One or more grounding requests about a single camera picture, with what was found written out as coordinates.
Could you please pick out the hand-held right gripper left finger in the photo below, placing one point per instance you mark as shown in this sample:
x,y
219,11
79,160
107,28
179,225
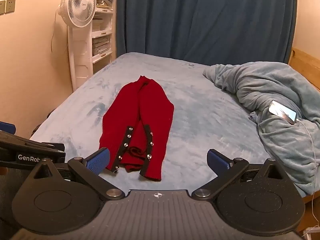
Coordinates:
x,y
98,161

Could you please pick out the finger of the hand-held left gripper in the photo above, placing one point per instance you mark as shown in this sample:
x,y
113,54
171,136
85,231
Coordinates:
x,y
7,127

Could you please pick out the white standing fan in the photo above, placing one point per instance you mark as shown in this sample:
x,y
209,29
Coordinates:
x,y
80,5

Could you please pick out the dark blue curtain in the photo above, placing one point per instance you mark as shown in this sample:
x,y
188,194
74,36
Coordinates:
x,y
200,17

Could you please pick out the white shelf unit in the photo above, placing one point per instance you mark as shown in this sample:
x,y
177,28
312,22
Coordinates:
x,y
101,33

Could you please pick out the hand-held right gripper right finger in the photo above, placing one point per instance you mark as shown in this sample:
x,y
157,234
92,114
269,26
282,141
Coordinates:
x,y
217,161

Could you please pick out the wall socket plate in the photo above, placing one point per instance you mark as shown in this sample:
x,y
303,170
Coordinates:
x,y
2,7
10,5

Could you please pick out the white plastic object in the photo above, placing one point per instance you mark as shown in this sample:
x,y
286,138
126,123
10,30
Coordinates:
x,y
312,233

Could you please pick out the bed with light blue sheet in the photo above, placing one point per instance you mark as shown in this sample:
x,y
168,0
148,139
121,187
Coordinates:
x,y
200,120

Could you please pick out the red knit cardigan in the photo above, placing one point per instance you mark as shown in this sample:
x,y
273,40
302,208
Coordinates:
x,y
152,110

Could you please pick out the smartphone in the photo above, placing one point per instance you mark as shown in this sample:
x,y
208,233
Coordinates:
x,y
282,111

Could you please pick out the grey-blue fleece blanket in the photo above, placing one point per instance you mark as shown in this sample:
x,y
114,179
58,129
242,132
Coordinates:
x,y
275,87

